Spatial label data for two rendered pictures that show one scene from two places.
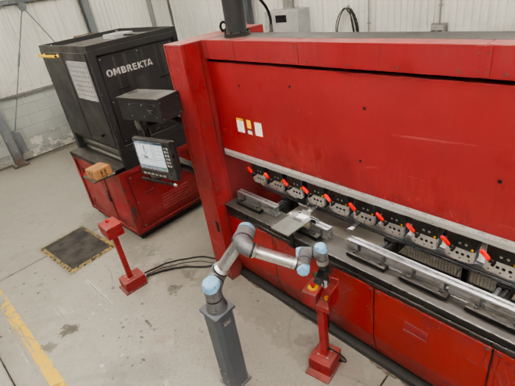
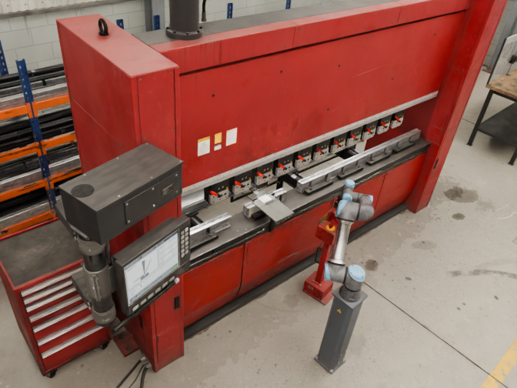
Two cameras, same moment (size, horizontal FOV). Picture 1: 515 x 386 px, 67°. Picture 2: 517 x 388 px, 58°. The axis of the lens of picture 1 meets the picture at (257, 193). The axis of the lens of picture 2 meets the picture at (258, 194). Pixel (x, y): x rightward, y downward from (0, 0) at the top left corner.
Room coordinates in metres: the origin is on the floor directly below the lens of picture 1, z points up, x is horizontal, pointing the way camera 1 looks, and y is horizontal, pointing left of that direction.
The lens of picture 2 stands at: (2.80, 2.48, 3.17)
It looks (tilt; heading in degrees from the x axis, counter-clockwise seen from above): 37 degrees down; 265
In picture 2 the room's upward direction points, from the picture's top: 6 degrees clockwise
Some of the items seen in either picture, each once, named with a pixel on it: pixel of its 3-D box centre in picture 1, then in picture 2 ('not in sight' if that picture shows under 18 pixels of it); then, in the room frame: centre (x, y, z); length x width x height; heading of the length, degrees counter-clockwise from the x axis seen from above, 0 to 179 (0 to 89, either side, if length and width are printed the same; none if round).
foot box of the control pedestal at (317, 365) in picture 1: (323, 361); (320, 287); (1.92, -0.30, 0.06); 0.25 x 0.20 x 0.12; 140
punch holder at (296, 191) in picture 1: (298, 185); (261, 170); (2.55, -0.31, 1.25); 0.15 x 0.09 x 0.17; 38
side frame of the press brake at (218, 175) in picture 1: (237, 161); (131, 215); (3.41, 0.14, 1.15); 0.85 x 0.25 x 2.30; 128
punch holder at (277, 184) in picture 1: (279, 178); (239, 179); (2.71, -0.19, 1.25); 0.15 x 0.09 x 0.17; 38
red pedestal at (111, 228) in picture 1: (121, 254); not in sight; (3.22, 1.46, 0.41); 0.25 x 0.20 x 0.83; 128
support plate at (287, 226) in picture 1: (290, 224); (273, 208); (2.44, -0.22, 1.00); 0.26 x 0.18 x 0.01; 128
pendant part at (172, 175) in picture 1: (159, 156); (151, 261); (3.15, 0.79, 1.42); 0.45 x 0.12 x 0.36; 52
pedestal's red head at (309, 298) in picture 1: (319, 291); (331, 227); (1.94, -0.32, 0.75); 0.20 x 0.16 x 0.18; 50
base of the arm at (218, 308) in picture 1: (215, 302); (351, 289); (1.93, 0.39, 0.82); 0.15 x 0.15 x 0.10
